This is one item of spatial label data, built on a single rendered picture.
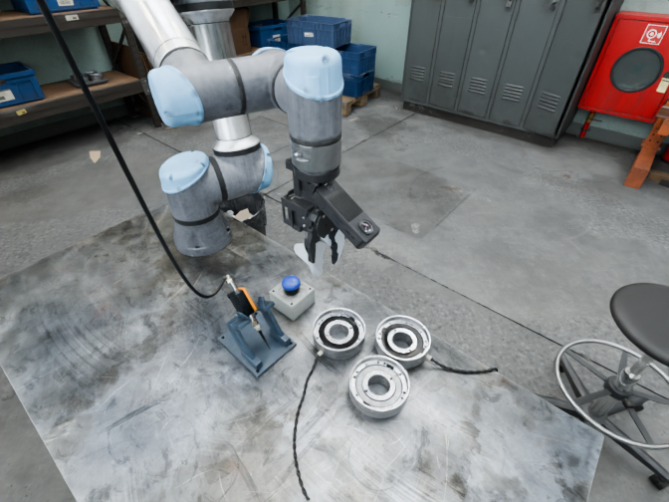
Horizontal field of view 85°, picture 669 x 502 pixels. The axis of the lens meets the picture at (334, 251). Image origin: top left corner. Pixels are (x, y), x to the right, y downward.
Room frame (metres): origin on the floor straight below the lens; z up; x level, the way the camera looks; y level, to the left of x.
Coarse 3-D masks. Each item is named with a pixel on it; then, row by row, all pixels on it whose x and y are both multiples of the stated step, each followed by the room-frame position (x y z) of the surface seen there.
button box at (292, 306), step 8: (280, 288) 0.55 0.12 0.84; (304, 288) 0.55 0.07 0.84; (312, 288) 0.55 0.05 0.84; (272, 296) 0.54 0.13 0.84; (280, 296) 0.53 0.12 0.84; (288, 296) 0.53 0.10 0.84; (296, 296) 0.53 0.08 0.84; (304, 296) 0.53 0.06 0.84; (312, 296) 0.54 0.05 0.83; (280, 304) 0.52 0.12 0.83; (288, 304) 0.51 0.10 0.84; (296, 304) 0.51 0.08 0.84; (304, 304) 0.53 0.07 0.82; (312, 304) 0.54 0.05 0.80; (288, 312) 0.51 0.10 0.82; (296, 312) 0.51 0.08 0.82
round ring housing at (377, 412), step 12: (360, 360) 0.38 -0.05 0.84; (372, 360) 0.38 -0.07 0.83; (384, 360) 0.38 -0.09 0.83; (360, 372) 0.36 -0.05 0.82; (372, 372) 0.36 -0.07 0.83; (384, 372) 0.36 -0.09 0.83; (396, 372) 0.36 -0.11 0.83; (348, 384) 0.34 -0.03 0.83; (384, 384) 0.35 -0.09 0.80; (408, 384) 0.33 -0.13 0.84; (372, 396) 0.31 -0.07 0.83; (384, 396) 0.31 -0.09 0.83; (360, 408) 0.29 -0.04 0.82; (372, 408) 0.29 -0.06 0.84; (384, 408) 0.29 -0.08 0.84; (396, 408) 0.29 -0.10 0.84
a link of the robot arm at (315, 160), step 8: (296, 144) 0.48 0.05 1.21; (336, 144) 0.49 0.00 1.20; (296, 152) 0.48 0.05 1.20; (304, 152) 0.48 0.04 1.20; (312, 152) 0.47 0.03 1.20; (320, 152) 0.47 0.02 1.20; (328, 152) 0.48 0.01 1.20; (336, 152) 0.49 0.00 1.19; (296, 160) 0.48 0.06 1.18; (304, 160) 0.48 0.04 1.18; (312, 160) 0.47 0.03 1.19; (320, 160) 0.47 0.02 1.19; (328, 160) 0.48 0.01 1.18; (336, 160) 0.49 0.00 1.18; (304, 168) 0.47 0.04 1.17; (312, 168) 0.47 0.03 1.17; (320, 168) 0.47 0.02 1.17; (328, 168) 0.48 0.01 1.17
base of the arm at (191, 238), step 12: (216, 216) 0.77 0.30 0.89; (180, 228) 0.73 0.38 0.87; (192, 228) 0.73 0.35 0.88; (204, 228) 0.73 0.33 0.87; (216, 228) 0.75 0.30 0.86; (228, 228) 0.80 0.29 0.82; (180, 240) 0.72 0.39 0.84; (192, 240) 0.72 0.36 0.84; (204, 240) 0.72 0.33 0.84; (216, 240) 0.73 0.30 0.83; (228, 240) 0.76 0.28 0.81; (180, 252) 0.72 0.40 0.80; (192, 252) 0.71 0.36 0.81; (204, 252) 0.71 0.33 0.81; (216, 252) 0.72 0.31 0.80
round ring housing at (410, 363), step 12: (384, 324) 0.47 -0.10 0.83; (408, 324) 0.47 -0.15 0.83; (420, 324) 0.46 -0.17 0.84; (396, 336) 0.45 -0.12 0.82; (408, 336) 0.44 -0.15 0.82; (396, 348) 0.41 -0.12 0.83; (408, 348) 0.41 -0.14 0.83; (396, 360) 0.38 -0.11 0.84; (408, 360) 0.38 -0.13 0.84; (420, 360) 0.38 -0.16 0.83
